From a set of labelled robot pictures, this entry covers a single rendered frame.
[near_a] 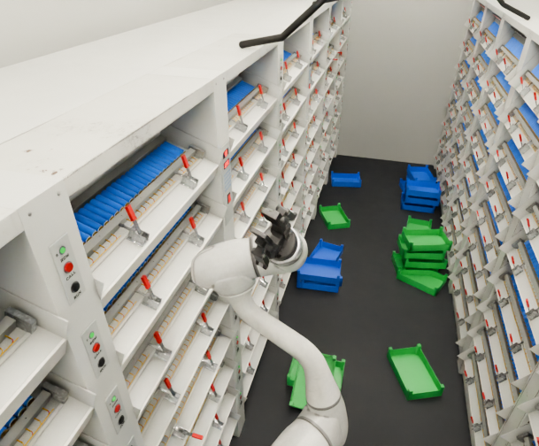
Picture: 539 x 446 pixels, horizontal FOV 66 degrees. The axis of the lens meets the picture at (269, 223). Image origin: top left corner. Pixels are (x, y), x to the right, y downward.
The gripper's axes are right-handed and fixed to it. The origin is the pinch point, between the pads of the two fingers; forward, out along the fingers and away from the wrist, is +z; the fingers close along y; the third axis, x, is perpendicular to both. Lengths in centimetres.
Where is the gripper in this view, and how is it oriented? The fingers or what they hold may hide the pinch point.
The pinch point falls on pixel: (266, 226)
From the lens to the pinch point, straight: 70.4
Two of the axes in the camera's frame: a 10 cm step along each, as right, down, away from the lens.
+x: -8.6, -4.6, 2.2
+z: -1.4, -1.9, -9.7
